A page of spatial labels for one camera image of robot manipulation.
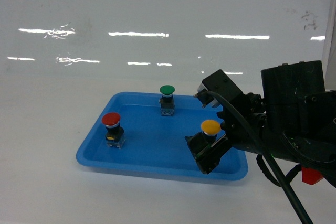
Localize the black camera cable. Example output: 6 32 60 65
204 91 314 224

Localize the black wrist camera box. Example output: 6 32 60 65
194 69 244 108

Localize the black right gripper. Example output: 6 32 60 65
185 94 271 174

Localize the white wall corner post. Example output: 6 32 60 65
322 0 335 80

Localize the yellow mushroom push button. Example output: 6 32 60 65
201 120 222 140

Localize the red mushroom push button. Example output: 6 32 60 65
101 112 125 149

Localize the blue plastic tray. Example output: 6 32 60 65
76 92 248 184

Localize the green mushroom push button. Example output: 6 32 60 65
159 84 175 116

